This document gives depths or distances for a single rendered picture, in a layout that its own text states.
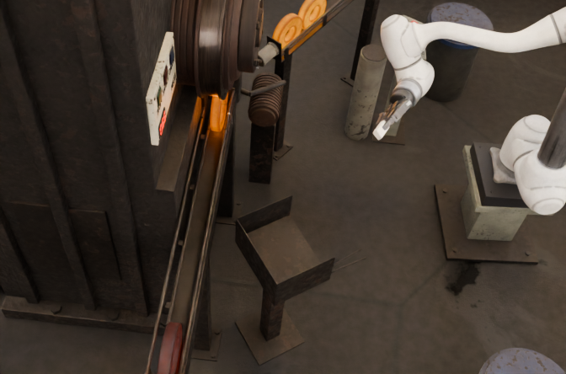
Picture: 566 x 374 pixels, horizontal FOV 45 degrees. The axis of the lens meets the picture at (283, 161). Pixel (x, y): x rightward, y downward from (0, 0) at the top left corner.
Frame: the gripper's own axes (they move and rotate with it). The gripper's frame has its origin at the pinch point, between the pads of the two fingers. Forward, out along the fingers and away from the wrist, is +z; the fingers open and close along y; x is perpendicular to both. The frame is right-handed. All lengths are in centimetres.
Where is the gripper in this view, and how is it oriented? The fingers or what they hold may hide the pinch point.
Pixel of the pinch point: (381, 130)
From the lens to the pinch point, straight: 213.8
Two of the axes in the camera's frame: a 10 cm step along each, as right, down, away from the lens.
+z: -4.7, 5.5, -6.9
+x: -6.2, -7.6, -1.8
